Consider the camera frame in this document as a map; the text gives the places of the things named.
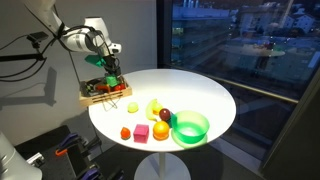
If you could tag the red toy pieces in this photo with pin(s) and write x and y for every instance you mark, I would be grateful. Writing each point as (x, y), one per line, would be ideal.
(116, 87)

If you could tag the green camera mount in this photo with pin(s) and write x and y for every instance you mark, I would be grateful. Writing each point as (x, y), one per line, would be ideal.
(94, 60)

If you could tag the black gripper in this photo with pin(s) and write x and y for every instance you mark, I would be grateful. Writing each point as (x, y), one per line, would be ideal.
(111, 64)

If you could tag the white table pedestal base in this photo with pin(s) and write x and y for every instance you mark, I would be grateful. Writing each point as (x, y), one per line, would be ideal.
(162, 168)

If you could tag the small red-orange toy strawberry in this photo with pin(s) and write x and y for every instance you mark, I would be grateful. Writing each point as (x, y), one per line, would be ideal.
(125, 133)

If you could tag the orange toy fruit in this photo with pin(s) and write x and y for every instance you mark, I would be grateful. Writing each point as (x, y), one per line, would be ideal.
(161, 130)

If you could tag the purple clamp with orange tip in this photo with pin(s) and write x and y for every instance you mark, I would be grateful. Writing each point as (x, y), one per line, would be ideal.
(66, 142)

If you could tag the black toy piece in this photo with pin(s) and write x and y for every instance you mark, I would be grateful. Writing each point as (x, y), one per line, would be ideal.
(91, 85)

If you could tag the pink cube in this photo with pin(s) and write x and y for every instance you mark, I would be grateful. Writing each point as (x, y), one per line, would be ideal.
(141, 133)

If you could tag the black external camera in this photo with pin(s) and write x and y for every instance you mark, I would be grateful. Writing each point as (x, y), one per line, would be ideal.
(37, 36)

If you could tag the green plastic bowl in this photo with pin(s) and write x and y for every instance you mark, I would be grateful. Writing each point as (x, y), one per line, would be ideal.
(190, 128)

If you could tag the wooden crate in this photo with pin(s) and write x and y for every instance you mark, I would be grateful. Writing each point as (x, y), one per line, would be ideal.
(100, 97)

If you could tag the silver metal bracket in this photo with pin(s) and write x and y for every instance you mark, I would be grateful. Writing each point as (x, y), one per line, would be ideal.
(36, 159)

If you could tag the yellow toy banana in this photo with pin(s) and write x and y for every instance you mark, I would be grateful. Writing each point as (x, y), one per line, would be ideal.
(150, 109)

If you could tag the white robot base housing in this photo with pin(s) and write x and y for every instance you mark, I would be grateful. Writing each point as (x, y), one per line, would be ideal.
(13, 163)

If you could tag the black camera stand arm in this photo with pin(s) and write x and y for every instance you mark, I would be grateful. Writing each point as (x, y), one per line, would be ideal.
(20, 57)

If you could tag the dark red toy plum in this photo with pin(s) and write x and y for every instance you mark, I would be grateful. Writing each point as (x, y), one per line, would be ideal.
(164, 114)

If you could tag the window railing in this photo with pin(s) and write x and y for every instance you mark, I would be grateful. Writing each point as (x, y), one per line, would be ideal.
(240, 86)

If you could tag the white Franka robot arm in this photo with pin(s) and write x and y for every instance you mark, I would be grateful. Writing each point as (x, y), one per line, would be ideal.
(78, 40)

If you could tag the black cart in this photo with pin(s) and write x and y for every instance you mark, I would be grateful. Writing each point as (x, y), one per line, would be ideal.
(56, 166)

